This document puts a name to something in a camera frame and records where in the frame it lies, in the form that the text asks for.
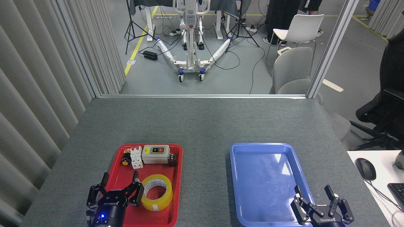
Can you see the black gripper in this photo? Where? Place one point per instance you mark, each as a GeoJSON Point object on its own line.
{"type": "Point", "coordinates": [109, 211]}
{"type": "Point", "coordinates": [326, 219]}

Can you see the yellow tape roll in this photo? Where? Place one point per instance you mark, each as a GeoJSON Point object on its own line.
{"type": "Point", "coordinates": [167, 197]}

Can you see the yellow push button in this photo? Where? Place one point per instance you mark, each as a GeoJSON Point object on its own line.
{"type": "Point", "coordinates": [125, 161]}

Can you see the white circuit breaker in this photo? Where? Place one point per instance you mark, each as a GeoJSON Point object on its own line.
{"type": "Point", "coordinates": [136, 159]}

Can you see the red plastic tray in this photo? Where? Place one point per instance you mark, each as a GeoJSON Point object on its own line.
{"type": "Point", "coordinates": [151, 169]}

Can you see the small orange brown component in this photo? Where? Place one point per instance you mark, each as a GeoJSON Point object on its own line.
{"type": "Point", "coordinates": [127, 151]}

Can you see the black computer mouse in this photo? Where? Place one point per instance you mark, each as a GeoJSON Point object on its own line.
{"type": "Point", "coordinates": [365, 168]}

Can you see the blue plastic tray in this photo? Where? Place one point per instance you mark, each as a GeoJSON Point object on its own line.
{"type": "Point", "coordinates": [262, 176]}

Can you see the white desk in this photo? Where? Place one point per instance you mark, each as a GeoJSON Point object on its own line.
{"type": "Point", "coordinates": [383, 170]}

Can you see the black keyboard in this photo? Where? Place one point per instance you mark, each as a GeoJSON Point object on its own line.
{"type": "Point", "coordinates": [398, 194]}

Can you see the grey rounded desk object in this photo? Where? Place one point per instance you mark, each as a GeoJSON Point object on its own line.
{"type": "Point", "coordinates": [400, 160]}

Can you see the beige floor board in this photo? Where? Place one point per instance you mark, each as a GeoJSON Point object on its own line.
{"type": "Point", "coordinates": [333, 85]}

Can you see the black office chair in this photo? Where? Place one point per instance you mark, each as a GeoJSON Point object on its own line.
{"type": "Point", "coordinates": [389, 104]}

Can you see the black power adapter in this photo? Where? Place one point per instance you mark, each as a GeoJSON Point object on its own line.
{"type": "Point", "coordinates": [150, 55]}

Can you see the grey chair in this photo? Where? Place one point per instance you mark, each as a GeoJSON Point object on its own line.
{"type": "Point", "coordinates": [292, 69]}

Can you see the white wheeled stand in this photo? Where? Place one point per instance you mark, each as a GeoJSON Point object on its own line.
{"type": "Point", "coordinates": [191, 47]}

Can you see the black tripod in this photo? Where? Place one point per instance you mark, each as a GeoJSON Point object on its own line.
{"type": "Point", "coordinates": [240, 28]}
{"type": "Point", "coordinates": [131, 28]}

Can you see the white legged table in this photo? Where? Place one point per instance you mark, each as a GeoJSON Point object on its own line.
{"type": "Point", "coordinates": [149, 25]}

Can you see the white chair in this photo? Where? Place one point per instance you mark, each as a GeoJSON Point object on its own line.
{"type": "Point", "coordinates": [300, 28]}

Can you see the person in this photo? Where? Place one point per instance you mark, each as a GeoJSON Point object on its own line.
{"type": "Point", "coordinates": [281, 15]}

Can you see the blue bin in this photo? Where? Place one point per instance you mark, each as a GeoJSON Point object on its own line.
{"type": "Point", "coordinates": [374, 4]}

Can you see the grey switch box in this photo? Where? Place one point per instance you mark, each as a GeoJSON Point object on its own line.
{"type": "Point", "coordinates": [156, 156]}

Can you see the dark cylindrical switch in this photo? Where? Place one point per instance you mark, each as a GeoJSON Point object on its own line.
{"type": "Point", "coordinates": [172, 160]}

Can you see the silver table edge rail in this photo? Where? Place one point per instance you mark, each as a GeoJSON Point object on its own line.
{"type": "Point", "coordinates": [202, 96]}

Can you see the silver aluminium post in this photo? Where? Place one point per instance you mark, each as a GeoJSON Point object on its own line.
{"type": "Point", "coordinates": [331, 47]}

